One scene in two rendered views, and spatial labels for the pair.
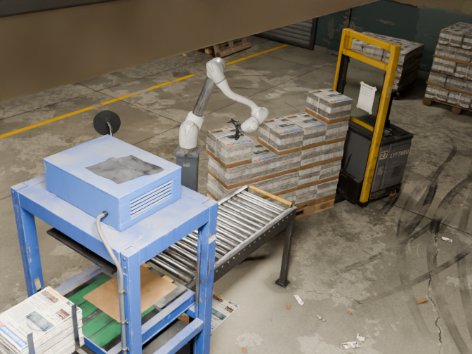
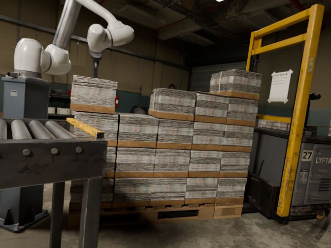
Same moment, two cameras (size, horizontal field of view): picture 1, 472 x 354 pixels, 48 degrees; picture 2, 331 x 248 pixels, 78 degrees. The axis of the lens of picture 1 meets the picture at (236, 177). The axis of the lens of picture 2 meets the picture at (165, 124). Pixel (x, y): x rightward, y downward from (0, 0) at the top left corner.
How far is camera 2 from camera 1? 392 cm
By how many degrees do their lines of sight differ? 28
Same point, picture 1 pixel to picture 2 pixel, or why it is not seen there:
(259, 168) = (128, 127)
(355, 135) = (267, 137)
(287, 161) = (172, 130)
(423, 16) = (313, 114)
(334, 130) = (239, 108)
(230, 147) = (78, 78)
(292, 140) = (179, 102)
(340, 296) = not seen: outside the picture
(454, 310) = not seen: outside the picture
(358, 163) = (273, 169)
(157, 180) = not seen: outside the picture
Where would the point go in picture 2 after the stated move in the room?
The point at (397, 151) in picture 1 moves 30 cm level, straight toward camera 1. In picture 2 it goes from (324, 156) to (326, 161)
